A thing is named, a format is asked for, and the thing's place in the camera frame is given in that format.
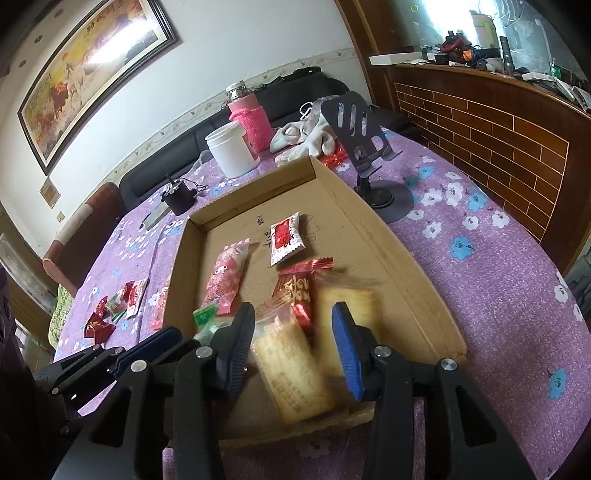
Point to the purple floral tablecloth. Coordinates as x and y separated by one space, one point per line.
485 277

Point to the white socks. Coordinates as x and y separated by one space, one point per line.
304 136

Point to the shallow cardboard box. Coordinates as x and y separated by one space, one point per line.
369 258

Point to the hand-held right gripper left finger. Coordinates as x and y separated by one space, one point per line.
238 350

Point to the black flashlight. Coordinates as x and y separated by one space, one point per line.
508 55

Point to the black sofa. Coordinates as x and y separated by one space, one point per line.
295 87

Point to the framed horse painting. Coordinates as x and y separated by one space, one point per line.
92 78

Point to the white red snack packet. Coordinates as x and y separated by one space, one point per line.
286 237
135 295

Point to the green cushion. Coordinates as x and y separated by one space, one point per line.
60 318

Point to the green candy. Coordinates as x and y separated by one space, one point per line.
116 308
205 316

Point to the pink sleeved bottle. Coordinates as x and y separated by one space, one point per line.
251 124

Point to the wooden brick-pattern cabinet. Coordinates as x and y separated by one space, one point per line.
485 124

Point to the white flat box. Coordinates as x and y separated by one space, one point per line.
395 58

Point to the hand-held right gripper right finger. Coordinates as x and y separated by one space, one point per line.
348 355

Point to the black cloth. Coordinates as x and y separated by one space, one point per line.
293 74

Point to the smartphone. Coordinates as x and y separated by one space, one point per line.
156 217

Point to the dark grey phone stand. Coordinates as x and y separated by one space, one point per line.
355 124

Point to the pale candy wrapper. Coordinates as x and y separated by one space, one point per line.
210 333

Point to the brown chair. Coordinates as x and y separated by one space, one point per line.
78 230

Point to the wooden glass door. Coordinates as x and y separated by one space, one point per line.
23 277

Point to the red foil packet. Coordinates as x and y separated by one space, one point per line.
334 160

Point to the red black tool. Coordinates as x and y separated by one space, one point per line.
455 44

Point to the beige cracker packet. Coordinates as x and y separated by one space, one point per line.
291 374
355 300

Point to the clear plastic bag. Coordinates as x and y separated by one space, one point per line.
318 108

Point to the white jar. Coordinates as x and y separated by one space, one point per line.
231 152

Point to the red gold candy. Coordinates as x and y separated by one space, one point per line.
298 290

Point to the window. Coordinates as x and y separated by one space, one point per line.
461 18

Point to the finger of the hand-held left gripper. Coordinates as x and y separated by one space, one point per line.
147 345
182 350

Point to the black cup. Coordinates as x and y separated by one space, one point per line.
178 198

